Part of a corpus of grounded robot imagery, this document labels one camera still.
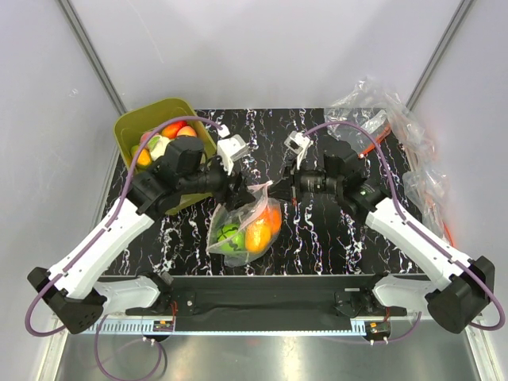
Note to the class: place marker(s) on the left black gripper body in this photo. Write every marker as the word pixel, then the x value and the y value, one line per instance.
pixel 222 180

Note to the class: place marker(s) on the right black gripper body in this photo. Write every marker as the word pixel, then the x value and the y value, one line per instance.
pixel 310 180

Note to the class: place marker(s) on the orange fruit toy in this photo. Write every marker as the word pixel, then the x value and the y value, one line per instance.
pixel 273 217

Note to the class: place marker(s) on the clear zip top bag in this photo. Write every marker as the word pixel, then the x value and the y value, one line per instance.
pixel 243 216

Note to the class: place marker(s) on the green striped watermelon toy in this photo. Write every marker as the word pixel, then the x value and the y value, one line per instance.
pixel 231 238

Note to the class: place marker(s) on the white cauliflower toy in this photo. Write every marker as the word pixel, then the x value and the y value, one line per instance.
pixel 157 146

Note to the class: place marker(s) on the olive green plastic bin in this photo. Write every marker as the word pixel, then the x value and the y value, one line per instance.
pixel 131 126

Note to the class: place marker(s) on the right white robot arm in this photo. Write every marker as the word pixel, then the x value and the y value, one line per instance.
pixel 457 288

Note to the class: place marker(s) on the black marble pattern mat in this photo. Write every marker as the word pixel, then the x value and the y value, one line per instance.
pixel 316 238

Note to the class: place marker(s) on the pile of clear bags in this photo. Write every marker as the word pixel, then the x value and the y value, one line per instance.
pixel 381 113

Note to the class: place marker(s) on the pink peach upper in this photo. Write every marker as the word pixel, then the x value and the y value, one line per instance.
pixel 187 131

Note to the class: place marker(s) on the pink peach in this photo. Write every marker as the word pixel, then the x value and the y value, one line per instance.
pixel 146 138
pixel 187 131

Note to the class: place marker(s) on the red tomato toy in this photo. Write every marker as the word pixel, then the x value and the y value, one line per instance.
pixel 171 130

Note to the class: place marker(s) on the yellow mango toy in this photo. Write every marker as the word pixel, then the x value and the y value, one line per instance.
pixel 144 159

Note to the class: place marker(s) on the pink peach lower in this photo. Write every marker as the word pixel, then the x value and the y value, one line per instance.
pixel 146 138

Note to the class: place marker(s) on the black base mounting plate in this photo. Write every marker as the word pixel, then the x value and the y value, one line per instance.
pixel 292 295

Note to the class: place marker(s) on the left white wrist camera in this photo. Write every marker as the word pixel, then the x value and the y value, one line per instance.
pixel 230 148

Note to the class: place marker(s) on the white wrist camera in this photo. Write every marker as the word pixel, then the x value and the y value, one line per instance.
pixel 230 148
pixel 299 144

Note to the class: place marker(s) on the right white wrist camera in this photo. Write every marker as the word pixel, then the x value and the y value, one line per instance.
pixel 299 144

